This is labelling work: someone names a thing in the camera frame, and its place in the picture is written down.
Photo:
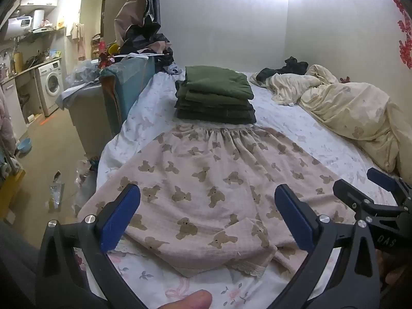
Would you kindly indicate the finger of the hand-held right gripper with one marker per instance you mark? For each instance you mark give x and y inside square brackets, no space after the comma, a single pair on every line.
[383,178]
[350,196]

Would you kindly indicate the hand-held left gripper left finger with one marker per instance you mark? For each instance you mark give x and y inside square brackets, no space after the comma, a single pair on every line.
[120,215]

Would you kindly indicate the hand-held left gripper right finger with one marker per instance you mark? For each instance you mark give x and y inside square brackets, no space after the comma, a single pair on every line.
[294,215]

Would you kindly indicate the pink bear print pants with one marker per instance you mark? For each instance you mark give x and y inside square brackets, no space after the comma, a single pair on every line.
[219,180]

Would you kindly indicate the black folded pants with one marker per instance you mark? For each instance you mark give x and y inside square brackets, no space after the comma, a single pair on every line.
[215,117]

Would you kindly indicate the dark grey folded pants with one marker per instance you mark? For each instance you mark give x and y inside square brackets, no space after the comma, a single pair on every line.
[212,108]

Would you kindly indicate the olive folded pants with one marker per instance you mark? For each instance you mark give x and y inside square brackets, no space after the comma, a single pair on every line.
[209,98]

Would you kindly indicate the green folded pants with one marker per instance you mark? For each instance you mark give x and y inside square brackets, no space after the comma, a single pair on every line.
[217,80]

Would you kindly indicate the person's left hand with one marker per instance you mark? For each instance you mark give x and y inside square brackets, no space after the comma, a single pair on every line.
[190,301]

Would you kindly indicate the plastic wrapper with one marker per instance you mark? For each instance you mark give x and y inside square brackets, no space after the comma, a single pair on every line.
[56,191]

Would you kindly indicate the cream bear print duvet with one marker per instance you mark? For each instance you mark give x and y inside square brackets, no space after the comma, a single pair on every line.
[357,112]

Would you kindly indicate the white floral bed sheet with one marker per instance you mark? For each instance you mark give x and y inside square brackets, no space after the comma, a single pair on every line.
[283,119]

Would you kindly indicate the grey storage box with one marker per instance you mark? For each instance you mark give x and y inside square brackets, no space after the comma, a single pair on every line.
[87,116]

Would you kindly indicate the yellow stool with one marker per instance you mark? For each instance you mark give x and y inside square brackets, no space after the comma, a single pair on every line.
[11,190]

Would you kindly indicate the blue bowl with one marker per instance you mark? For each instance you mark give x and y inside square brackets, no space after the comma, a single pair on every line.
[24,145]

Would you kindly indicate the teal armchair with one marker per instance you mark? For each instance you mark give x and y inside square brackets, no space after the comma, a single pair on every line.
[128,80]

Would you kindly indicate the black clothes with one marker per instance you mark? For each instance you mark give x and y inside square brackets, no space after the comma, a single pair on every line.
[289,69]

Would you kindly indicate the white washing machine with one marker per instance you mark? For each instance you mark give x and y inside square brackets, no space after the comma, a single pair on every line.
[50,85]

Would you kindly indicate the kitchen counter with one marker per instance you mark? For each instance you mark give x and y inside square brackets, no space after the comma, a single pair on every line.
[19,70]

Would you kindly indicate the hanging pink towel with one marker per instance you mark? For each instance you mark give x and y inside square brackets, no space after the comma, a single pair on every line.
[78,38]

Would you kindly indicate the pile of hanging clothes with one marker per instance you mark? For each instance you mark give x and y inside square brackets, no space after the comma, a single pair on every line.
[144,32]

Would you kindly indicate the white water heater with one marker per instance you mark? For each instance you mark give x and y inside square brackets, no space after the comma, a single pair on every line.
[17,25]

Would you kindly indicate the red wall decoration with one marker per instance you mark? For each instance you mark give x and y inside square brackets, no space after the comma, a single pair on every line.
[404,29]

